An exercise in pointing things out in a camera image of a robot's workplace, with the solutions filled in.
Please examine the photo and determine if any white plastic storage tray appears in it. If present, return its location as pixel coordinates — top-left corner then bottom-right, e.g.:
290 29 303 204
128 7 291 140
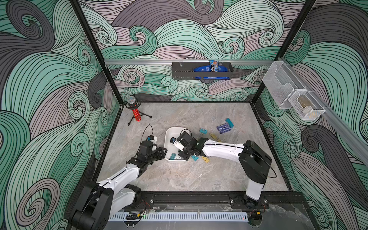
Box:
164 127 192 163

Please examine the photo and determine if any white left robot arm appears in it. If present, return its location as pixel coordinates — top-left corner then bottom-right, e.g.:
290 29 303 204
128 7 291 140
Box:
68 140 167 230

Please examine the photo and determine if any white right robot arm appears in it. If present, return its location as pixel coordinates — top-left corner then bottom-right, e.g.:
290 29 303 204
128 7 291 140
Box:
170 131 272 209

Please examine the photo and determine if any teal small box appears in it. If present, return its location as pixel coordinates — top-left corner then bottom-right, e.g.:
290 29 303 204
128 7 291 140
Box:
225 118 234 128

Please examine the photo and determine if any red sequin microphone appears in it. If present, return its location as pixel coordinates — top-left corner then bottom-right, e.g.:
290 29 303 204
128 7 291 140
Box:
126 95 141 122

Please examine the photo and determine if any blue snack packet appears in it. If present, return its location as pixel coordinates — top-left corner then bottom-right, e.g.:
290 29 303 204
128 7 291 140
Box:
209 60 219 72

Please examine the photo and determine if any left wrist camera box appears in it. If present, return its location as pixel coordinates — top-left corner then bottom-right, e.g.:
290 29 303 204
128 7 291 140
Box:
147 135 158 144

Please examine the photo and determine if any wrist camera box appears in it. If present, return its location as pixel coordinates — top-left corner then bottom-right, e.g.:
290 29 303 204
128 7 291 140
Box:
170 137 185 151
147 135 158 144

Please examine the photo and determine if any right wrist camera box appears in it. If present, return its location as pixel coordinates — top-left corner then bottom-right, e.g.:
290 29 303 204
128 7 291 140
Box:
170 137 185 151

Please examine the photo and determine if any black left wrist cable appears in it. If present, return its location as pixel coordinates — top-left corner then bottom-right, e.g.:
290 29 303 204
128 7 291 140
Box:
139 123 153 144

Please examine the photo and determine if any white slotted cable duct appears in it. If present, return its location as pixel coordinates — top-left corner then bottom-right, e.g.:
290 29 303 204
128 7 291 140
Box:
107 211 249 222

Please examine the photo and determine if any black wall shelf basket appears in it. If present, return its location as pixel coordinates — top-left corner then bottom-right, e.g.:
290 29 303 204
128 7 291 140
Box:
172 62 234 80

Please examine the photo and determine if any aluminium rail back wall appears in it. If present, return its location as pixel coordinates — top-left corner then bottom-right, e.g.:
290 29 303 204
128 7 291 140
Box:
104 59 273 66

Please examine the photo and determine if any aluminium rail wall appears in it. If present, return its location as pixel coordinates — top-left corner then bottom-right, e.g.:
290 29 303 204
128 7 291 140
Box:
277 57 368 165
104 59 273 66

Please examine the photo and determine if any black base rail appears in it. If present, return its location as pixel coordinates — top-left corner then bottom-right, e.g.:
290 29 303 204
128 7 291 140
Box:
129 191 306 211

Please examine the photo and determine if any clear plastic wall bin large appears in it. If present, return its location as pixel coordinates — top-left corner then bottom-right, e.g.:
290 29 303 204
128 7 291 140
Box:
263 61 303 109

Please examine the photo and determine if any clear plastic wall bin small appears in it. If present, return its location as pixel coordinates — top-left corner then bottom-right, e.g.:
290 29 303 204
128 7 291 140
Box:
288 90 325 121

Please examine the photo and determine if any black vertical frame post left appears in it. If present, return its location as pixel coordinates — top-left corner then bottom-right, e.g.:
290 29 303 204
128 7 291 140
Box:
70 0 124 106

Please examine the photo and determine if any black vertical frame post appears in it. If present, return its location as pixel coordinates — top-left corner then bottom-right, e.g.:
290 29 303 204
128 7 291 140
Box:
251 0 317 103
70 0 124 106

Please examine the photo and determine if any aluminium rail right wall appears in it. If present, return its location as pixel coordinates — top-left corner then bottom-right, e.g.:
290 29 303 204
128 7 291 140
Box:
277 57 368 165

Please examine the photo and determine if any black vertical frame post right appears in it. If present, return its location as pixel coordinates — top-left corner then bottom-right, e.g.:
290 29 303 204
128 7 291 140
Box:
251 0 317 103

